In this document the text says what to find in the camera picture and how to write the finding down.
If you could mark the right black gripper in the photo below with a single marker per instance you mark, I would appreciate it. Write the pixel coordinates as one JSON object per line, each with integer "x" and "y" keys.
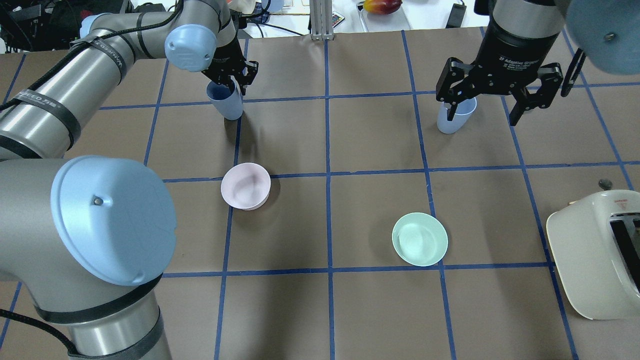
{"x": 515, "y": 52}

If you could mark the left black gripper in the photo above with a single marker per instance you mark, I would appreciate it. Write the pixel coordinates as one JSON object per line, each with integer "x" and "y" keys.
{"x": 223, "y": 59}

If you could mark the blue cup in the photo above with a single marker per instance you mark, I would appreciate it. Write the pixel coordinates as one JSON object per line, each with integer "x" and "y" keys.
{"x": 462, "y": 114}
{"x": 229, "y": 106}

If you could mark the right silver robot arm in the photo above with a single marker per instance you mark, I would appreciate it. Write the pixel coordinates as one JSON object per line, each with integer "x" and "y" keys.
{"x": 607, "y": 30}

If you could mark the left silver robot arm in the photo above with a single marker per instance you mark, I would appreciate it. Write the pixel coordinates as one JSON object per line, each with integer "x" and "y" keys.
{"x": 90, "y": 237}

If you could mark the black power adapter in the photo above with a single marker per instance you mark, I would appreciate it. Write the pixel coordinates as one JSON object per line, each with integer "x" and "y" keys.
{"x": 456, "y": 15}

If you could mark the pink bowl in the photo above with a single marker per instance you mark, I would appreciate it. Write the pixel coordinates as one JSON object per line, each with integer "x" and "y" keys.
{"x": 246, "y": 186}

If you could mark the remote control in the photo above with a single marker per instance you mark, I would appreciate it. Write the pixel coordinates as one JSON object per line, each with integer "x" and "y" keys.
{"x": 337, "y": 19}

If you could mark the metal tray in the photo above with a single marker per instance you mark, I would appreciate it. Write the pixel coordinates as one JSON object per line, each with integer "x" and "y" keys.
{"x": 397, "y": 21}

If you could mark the red mango fruit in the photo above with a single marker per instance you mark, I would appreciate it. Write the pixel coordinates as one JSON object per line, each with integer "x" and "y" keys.
{"x": 382, "y": 7}

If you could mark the mint green bowl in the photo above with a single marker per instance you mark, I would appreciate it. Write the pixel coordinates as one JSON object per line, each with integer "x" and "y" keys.
{"x": 420, "y": 239}

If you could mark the cream toaster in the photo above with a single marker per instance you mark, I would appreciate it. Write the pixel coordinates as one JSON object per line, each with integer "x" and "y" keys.
{"x": 595, "y": 245}

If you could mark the aluminium frame post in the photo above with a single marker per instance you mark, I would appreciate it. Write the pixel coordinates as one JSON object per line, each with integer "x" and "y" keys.
{"x": 321, "y": 20}

